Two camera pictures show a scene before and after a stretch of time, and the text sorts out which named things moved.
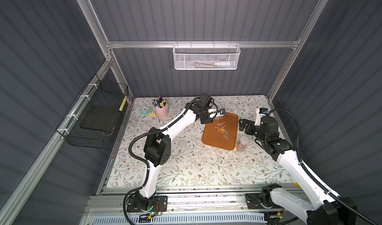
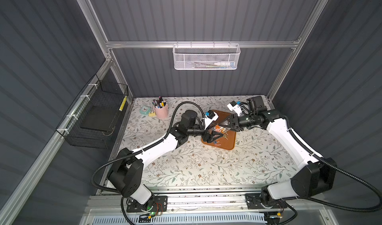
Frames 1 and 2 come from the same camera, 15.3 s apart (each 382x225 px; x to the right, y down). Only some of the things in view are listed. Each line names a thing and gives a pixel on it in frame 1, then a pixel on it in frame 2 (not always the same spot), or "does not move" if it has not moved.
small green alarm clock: (144, 110) does not move
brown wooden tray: (223, 133) does not move
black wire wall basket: (90, 121) does not move
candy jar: (241, 145) -> (219, 129)
